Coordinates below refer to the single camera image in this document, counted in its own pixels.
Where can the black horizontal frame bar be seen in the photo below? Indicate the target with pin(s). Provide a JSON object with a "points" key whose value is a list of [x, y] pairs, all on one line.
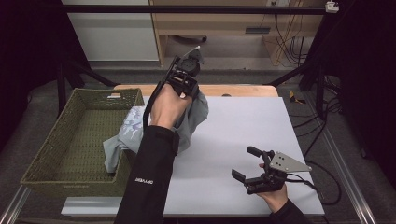
{"points": [[186, 9]]}

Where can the person's right hand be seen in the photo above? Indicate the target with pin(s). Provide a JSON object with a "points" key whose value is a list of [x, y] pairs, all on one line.
{"points": [[275, 197]]}

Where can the yellow and black tool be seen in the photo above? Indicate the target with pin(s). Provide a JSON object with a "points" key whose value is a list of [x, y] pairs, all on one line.
{"points": [[295, 98]]}

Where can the green woven basket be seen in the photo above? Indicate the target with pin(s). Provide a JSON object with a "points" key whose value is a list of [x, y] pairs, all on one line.
{"points": [[77, 146]]}

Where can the person's left hand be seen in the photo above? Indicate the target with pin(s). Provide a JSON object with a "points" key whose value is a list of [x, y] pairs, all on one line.
{"points": [[168, 107]]}

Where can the white cabinet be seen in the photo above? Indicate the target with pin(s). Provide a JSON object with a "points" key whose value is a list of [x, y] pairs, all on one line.
{"points": [[115, 34]]}

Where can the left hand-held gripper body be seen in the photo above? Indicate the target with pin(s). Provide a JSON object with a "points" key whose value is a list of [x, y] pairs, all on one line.
{"points": [[186, 69]]}

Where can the white table mat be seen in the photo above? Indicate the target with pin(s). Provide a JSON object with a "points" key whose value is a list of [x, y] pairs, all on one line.
{"points": [[243, 133]]}

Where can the wooden table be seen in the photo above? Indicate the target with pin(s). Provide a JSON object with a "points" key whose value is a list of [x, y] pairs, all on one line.
{"points": [[243, 90]]}

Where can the grey-blue printed garment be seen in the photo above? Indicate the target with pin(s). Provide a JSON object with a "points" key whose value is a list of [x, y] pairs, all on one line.
{"points": [[190, 118]]}

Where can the light wooden desk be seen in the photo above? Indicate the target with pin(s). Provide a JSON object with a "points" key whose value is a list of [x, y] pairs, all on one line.
{"points": [[218, 21]]}

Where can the small white device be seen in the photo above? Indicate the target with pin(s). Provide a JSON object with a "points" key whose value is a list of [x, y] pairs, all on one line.
{"points": [[332, 6]]}

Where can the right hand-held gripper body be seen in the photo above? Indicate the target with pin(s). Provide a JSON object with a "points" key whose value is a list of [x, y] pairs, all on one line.
{"points": [[275, 174]]}

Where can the aluminium rail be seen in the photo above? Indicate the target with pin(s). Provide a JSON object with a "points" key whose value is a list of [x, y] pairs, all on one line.
{"points": [[14, 207], [348, 174]]}

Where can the black metal stand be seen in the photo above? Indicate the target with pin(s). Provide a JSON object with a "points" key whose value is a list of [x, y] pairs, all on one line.
{"points": [[74, 76], [308, 76]]}

